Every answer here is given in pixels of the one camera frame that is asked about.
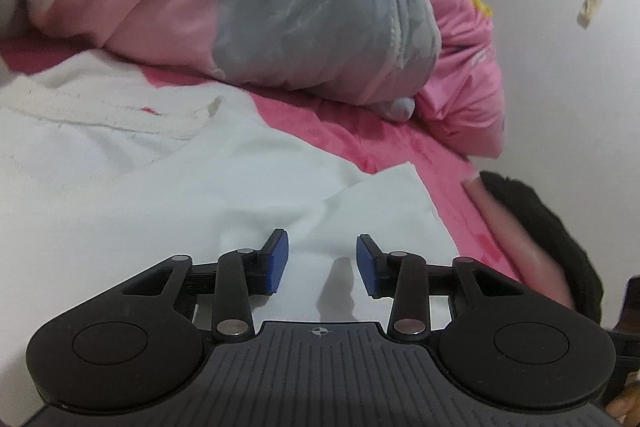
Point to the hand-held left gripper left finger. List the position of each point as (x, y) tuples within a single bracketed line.
[(277, 262)]

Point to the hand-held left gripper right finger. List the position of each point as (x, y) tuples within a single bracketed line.
[(366, 264)]

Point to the white garment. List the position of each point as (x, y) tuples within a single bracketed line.
[(150, 187)]

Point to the person's right hand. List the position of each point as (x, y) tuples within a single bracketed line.
[(629, 404)]

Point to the black and pink cushion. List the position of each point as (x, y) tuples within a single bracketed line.
[(550, 247)]

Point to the bright pink printed pillow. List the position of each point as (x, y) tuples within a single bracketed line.
[(465, 72)]

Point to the pink grey floral quilt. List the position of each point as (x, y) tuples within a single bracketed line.
[(300, 7)]

